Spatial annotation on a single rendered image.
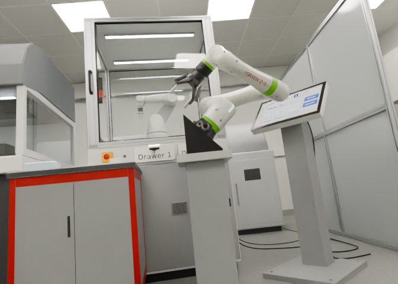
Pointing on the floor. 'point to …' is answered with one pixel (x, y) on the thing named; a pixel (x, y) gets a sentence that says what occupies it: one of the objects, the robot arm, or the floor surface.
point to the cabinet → (172, 222)
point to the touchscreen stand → (310, 219)
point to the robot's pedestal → (210, 216)
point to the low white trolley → (77, 225)
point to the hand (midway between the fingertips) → (178, 99)
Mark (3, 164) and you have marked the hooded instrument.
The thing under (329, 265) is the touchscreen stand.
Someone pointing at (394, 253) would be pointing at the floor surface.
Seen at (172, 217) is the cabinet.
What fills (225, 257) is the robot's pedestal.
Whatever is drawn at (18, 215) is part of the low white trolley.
